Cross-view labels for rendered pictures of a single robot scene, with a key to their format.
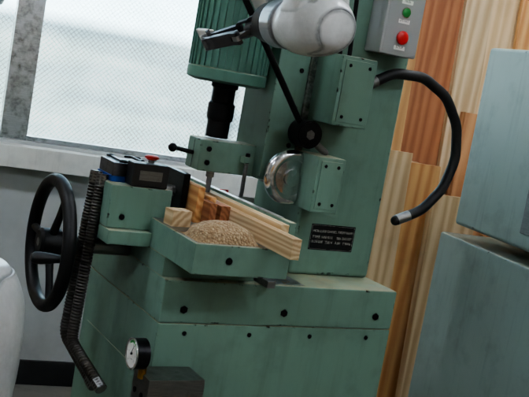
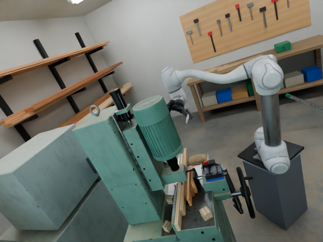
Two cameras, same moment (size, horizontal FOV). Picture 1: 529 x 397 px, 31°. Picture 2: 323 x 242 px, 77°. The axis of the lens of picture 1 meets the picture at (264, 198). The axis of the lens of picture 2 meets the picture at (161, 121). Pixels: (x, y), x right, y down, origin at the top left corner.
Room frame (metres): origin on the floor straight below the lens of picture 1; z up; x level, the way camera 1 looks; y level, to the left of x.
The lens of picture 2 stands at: (2.80, 0.88, 1.77)
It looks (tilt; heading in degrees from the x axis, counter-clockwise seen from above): 21 degrees down; 227
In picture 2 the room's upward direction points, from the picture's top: 23 degrees counter-clockwise
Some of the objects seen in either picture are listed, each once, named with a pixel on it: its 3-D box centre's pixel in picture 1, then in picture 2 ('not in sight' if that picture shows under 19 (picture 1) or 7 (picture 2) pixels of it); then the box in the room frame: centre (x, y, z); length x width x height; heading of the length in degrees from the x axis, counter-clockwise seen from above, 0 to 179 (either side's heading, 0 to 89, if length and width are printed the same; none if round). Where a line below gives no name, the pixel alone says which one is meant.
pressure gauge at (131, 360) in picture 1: (138, 358); not in sight; (1.80, 0.19, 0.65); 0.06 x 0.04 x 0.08; 30
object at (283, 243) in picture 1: (227, 216); (184, 175); (2.03, 0.07, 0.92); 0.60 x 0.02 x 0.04; 30
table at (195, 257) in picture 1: (161, 225); (203, 187); (2.05, 0.21, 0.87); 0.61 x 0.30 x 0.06; 30
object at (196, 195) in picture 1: (184, 198); (194, 178); (2.06, 0.17, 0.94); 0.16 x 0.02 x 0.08; 30
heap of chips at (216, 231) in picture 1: (222, 230); (197, 158); (1.85, 0.07, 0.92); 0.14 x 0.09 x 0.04; 120
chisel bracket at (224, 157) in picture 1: (220, 159); (175, 175); (2.14, 0.11, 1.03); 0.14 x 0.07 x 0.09; 120
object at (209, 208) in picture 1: (191, 205); (192, 180); (2.07, 0.15, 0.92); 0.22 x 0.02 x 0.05; 30
